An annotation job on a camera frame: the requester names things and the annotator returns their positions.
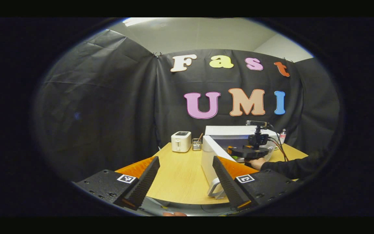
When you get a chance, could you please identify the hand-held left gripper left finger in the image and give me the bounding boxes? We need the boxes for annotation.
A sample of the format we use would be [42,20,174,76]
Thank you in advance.
[73,156,160,211]

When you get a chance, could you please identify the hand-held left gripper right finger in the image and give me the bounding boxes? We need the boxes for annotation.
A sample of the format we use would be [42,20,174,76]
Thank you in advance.
[212,156,299,211]

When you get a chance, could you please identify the white microwave oven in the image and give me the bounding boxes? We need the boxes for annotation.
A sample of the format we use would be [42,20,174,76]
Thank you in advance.
[201,125,280,199]

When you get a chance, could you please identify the small utensil holder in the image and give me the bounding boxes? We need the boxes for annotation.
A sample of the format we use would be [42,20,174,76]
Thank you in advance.
[192,133,204,151]

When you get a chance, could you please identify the white toaster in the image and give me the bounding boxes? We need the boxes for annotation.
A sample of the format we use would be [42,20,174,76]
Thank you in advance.
[171,131,192,153]

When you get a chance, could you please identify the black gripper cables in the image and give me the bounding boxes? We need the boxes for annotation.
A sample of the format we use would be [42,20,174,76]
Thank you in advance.
[268,124,289,162]

